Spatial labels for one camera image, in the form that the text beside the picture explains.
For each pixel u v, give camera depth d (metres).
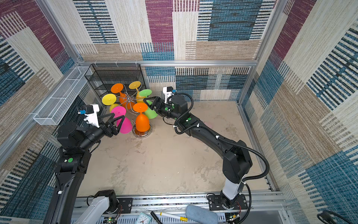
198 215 0.68
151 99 0.65
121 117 0.60
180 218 0.70
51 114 0.70
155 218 0.70
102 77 1.04
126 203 0.74
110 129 0.56
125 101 0.79
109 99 0.77
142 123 0.80
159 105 0.63
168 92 0.68
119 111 0.73
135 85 0.85
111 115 0.66
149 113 0.85
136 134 1.04
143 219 0.69
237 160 0.45
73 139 0.46
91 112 0.53
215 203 0.73
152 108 0.64
